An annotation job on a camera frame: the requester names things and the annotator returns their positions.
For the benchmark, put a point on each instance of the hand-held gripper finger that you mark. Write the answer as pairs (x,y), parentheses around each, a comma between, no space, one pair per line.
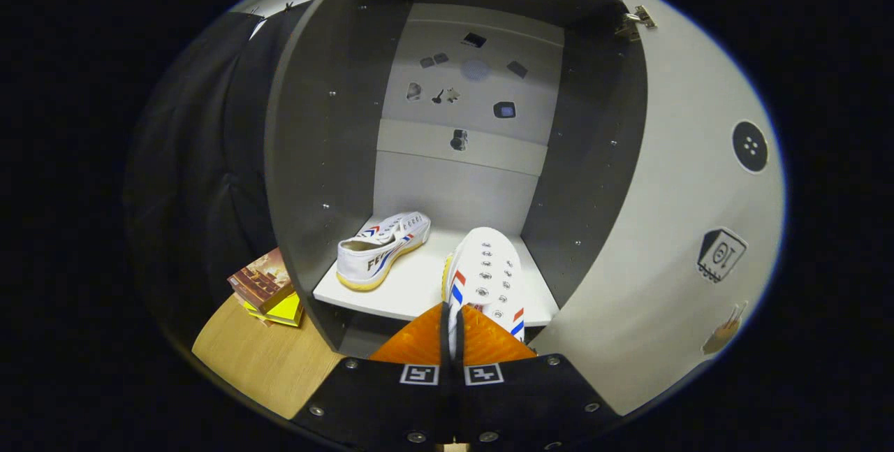
(445,354)
(459,358)

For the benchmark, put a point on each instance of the white striped shoe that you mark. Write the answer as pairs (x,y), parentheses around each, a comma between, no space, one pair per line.
(485,270)
(370,263)

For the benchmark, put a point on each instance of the grey shoe cabinet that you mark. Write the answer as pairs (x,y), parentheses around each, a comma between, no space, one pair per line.
(307,158)

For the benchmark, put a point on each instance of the beige shoe cabinet door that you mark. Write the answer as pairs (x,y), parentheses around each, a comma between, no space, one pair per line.
(670,193)

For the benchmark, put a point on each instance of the yellow book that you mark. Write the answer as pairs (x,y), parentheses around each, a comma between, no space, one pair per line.
(286,309)

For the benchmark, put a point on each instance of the brown book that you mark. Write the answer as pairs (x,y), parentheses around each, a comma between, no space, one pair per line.
(262,281)

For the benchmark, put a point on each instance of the black backdrop cloth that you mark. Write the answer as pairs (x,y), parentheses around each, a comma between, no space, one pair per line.
(195,158)

